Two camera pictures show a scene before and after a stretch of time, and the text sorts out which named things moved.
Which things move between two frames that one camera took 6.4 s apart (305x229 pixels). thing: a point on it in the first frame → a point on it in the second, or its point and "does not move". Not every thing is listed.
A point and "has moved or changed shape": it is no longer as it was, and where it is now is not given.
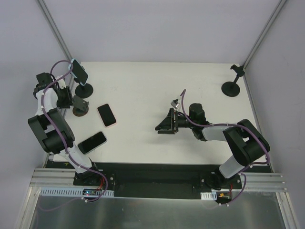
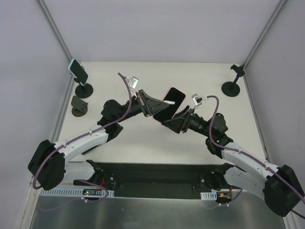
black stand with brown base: (80, 106) does not move
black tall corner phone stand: (232, 88) does not move
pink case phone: (106, 115) has moved or changed shape
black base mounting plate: (158, 180) does not move
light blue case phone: (78, 71) does not move
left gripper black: (76, 102) → (143, 103)
